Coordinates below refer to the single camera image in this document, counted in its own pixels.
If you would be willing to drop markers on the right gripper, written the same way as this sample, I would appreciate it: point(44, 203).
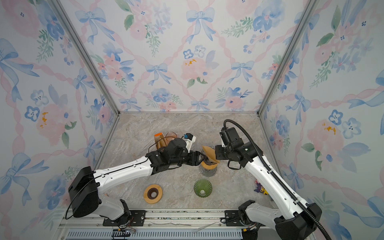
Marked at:
point(218, 150)

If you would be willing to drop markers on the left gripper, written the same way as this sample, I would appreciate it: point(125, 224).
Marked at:
point(195, 161)

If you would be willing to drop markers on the wooden ring dripper base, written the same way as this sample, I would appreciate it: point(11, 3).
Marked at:
point(209, 166)

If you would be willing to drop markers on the orange coffee filter holder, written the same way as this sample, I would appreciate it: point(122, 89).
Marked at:
point(160, 140)

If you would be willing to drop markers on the grey glass dripper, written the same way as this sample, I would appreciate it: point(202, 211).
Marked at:
point(212, 162)

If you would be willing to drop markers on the grey glass carafe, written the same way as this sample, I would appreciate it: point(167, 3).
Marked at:
point(208, 173)

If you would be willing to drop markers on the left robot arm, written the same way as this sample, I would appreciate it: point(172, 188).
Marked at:
point(88, 190)

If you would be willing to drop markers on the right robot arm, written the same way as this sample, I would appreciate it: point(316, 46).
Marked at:
point(295, 218)

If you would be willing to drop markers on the green glass dripper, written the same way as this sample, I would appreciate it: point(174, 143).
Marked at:
point(203, 188)

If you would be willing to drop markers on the orange glass carafe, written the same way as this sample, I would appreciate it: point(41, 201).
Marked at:
point(171, 136)

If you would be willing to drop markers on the purple yellow toy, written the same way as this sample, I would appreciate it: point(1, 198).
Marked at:
point(260, 189)

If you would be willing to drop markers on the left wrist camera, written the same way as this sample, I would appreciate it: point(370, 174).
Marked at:
point(189, 139)

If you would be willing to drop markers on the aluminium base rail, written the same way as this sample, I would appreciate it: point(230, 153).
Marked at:
point(162, 224)

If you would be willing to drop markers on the right aluminium corner post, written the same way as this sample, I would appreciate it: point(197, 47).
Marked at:
point(291, 47)

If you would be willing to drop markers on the aluminium corner post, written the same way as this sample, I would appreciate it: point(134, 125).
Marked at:
point(68, 25)
point(291, 47)

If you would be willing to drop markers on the left aluminium corner post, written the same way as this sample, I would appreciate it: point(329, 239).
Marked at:
point(68, 25)

